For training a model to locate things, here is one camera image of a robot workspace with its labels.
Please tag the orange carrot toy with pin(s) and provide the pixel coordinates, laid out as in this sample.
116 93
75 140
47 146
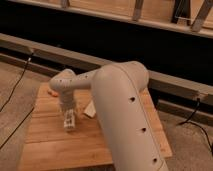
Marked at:
52 93

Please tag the wooden cutting board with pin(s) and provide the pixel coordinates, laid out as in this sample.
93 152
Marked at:
49 147

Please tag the wooden shelf rail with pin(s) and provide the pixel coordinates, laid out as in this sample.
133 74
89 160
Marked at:
154 12

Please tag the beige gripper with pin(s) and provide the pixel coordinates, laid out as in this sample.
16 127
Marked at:
67 102

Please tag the white sponge block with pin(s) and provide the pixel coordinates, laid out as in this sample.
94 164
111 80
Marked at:
90 110

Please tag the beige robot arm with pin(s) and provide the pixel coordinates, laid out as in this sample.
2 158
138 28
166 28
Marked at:
115 90

